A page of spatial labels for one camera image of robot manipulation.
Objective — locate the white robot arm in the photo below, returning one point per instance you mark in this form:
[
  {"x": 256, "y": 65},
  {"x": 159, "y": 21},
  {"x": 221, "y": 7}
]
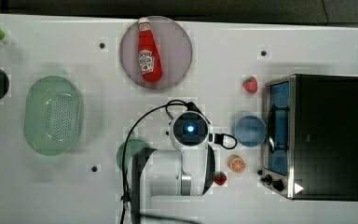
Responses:
[{"x": 186, "y": 169}]

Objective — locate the black steel toaster oven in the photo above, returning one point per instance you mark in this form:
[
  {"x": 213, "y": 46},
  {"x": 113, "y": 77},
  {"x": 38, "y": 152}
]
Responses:
[{"x": 311, "y": 147}]

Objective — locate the red ketchup bottle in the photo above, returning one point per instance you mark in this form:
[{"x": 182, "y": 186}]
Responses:
[{"x": 148, "y": 55}]

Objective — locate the grey round plate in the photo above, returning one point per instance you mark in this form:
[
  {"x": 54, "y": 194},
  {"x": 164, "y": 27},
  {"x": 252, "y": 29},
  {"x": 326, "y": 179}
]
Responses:
[{"x": 174, "y": 47}]

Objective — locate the blue round bowl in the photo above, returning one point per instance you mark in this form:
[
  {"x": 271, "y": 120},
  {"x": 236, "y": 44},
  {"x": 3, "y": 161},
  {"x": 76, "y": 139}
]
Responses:
[{"x": 250, "y": 131}]

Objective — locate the toy orange slice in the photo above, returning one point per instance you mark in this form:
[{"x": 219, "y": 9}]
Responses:
[{"x": 236, "y": 164}]

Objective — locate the upper toy strawberry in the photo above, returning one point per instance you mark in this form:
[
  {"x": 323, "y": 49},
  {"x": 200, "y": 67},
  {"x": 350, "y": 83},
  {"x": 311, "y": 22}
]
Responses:
[{"x": 250, "y": 85}]

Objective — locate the toy strawberry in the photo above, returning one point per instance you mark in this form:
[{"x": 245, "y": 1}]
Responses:
[
  {"x": 220, "y": 178},
  {"x": 250, "y": 85}
]

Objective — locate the lower toy strawberry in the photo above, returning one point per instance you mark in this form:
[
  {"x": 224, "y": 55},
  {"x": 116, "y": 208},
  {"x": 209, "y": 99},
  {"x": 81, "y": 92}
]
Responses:
[{"x": 220, "y": 178}]

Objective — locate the green perforated colander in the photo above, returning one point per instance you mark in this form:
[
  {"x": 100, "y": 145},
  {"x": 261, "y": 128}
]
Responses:
[{"x": 53, "y": 116}]

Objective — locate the green cup with handle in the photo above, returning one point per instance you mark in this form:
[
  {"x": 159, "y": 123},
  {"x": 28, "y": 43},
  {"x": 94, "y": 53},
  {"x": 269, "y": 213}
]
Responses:
[{"x": 136, "y": 148}]

